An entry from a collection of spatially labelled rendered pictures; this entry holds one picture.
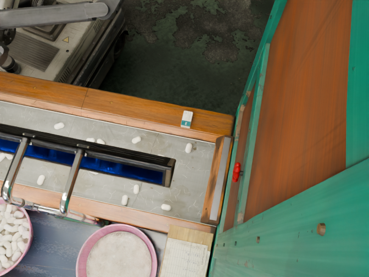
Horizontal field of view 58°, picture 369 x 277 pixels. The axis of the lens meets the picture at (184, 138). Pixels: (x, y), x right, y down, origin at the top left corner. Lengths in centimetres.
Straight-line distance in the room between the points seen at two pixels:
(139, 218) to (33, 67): 102
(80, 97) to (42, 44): 62
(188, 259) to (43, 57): 124
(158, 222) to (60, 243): 38
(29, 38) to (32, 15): 81
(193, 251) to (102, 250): 31
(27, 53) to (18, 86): 47
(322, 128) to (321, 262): 13
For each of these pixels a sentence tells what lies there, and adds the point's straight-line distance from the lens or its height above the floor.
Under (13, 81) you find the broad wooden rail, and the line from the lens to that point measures 149.
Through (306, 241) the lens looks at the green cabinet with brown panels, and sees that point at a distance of 26.
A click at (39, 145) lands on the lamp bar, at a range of 95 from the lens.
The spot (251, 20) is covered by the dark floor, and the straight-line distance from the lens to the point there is 250.
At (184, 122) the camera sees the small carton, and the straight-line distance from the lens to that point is 123.
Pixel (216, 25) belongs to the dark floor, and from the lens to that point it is 244.
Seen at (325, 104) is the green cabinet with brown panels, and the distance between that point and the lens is 32.
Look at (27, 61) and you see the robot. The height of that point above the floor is 48.
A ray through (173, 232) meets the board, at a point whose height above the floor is 78.
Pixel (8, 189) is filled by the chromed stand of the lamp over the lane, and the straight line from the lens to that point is 93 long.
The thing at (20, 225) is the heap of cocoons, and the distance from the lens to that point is 134.
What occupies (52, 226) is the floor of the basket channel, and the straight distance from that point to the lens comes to 135.
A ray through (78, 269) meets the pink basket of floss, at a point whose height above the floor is 76.
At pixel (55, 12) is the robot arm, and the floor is 111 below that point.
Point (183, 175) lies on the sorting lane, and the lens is 122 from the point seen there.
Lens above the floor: 193
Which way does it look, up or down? 71 degrees down
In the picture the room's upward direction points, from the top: 2 degrees counter-clockwise
